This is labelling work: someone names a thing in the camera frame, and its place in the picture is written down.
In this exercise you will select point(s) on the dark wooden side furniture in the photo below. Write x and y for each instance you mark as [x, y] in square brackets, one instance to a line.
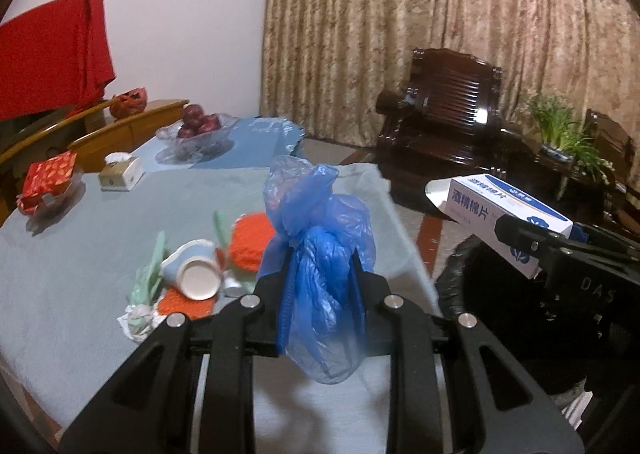
[610, 168]

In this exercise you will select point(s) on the orange foam net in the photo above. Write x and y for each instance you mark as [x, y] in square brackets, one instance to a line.
[247, 244]
[175, 304]

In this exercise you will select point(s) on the blue plastic bag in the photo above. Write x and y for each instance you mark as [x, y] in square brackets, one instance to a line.
[320, 264]

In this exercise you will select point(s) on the red apple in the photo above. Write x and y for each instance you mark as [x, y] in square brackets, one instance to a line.
[186, 131]
[212, 122]
[192, 112]

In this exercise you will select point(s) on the beige patterned curtain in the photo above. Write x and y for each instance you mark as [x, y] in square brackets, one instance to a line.
[450, 23]

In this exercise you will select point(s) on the green plastic wrapper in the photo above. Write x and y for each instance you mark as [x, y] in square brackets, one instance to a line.
[150, 269]
[220, 231]

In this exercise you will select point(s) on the red cloth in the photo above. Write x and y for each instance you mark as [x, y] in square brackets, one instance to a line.
[50, 53]

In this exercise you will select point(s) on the dark wooden armchair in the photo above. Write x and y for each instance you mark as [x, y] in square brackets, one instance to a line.
[445, 108]

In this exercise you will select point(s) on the grey tablecloth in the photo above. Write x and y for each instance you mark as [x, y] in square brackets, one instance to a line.
[90, 254]

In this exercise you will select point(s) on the white cardboard box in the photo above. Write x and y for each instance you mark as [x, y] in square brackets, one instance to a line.
[490, 206]

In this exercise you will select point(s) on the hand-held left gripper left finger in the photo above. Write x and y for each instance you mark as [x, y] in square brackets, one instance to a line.
[267, 306]

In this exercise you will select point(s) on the red woven basket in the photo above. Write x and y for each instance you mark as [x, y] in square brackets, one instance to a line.
[127, 103]

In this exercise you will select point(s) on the clear glass dish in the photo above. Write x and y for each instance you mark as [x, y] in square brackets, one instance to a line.
[52, 206]

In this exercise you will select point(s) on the crumpled white tissue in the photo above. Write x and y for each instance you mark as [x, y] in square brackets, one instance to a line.
[136, 323]

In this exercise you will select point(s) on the green potted plant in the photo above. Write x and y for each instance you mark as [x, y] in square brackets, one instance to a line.
[565, 128]

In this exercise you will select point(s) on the glass fruit bowl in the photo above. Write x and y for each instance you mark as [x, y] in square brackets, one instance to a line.
[195, 141]

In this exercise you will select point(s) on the black bag-lined trash bin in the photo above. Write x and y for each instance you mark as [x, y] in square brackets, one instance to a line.
[480, 294]

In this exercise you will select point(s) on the red patterned gift box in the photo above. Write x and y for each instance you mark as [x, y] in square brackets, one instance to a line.
[47, 178]

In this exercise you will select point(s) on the white squeeze tube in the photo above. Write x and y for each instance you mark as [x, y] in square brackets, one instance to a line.
[232, 285]

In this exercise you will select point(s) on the light wooden chair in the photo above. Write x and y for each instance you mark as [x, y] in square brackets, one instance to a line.
[30, 143]
[125, 126]

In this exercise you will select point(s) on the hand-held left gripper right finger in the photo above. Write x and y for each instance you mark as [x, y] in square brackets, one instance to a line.
[372, 309]

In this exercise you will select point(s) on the blue and white paper cup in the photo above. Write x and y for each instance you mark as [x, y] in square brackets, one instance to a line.
[192, 271]

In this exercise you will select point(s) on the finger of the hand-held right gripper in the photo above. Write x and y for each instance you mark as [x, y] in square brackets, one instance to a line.
[525, 231]
[600, 236]

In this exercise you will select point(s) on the white tissue box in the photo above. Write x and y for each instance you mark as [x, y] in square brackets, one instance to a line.
[120, 173]

